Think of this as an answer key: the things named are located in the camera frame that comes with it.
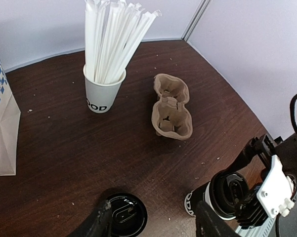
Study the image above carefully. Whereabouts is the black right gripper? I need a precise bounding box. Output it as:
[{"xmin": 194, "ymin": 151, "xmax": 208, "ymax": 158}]
[{"xmin": 219, "ymin": 134, "xmax": 297, "ymax": 230}]

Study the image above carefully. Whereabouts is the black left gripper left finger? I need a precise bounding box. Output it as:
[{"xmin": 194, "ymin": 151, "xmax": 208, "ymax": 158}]
[{"xmin": 68, "ymin": 199, "xmax": 113, "ymax": 237}]

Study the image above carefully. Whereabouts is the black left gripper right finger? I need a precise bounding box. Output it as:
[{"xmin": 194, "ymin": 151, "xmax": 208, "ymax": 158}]
[{"xmin": 195, "ymin": 201, "xmax": 239, "ymax": 237}]

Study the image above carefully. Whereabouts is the black plastic cup lid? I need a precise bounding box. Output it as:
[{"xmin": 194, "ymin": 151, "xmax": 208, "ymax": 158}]
[{"xmin": 209, "ymin": 171, "xmax": 249, "ymax": 220}]

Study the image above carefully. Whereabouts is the remaining black lids stack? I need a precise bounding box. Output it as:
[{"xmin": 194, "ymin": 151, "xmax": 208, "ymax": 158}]
[{"xmin": 100, "ymin": 190, "xmax": 148, "ymax": 237}]

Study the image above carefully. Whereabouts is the brown cardboard cup carrier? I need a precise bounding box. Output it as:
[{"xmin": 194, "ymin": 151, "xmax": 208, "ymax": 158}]
[{"xmin": 151, "ymin": 74, "xmax": 193, "ymax": 141}]

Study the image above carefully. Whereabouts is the white cup holding straws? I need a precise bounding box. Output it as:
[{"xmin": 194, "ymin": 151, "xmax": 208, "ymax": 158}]
[{"xmin": 83, "ymin": 65, "xmax": 127, "ymax": 114}]

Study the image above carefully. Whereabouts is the blue checkered paper bag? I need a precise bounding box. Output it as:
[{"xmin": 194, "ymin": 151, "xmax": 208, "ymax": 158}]
[{"xmin": 0, "ymin": 60, "xmax": 21, "ymax": 176}]

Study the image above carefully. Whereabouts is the wrapped white straws bundle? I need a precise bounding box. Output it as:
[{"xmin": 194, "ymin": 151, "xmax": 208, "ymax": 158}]
[{"xmin": 85, "ymin": 0, "xmax": 162, "ymax": 84}]

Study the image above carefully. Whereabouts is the right aluminium frame post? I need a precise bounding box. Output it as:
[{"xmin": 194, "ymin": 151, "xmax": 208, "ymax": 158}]
[{"xmin": 181, "ymin": 0, "xmax": 212, "ymax": 41}]

